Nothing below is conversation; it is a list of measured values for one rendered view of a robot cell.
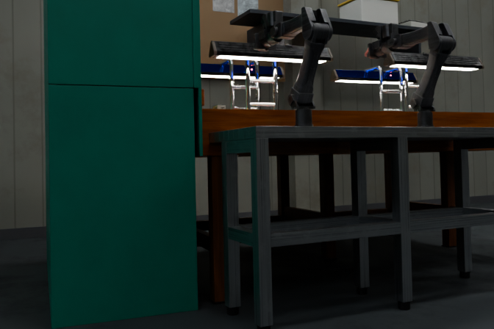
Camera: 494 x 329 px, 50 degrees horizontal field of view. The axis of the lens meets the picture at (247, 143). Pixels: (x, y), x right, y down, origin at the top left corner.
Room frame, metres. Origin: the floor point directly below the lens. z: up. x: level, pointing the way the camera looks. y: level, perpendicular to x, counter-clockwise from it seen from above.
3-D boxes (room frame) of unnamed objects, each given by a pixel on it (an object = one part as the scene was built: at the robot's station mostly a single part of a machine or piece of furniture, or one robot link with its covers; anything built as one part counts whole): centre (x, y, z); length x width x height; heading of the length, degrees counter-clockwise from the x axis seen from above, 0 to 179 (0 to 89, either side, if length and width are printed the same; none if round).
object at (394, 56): (2.90, -1.04, 1.08); 0.62 x 0.08 x 0.07; 111
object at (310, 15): (2.02, -0.21, 1.05); 0.30 x 0.09 x 0.12; 25
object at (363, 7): (4.99, -1.18, 1.90); 0.45 x 0.37 x 0.25; 115
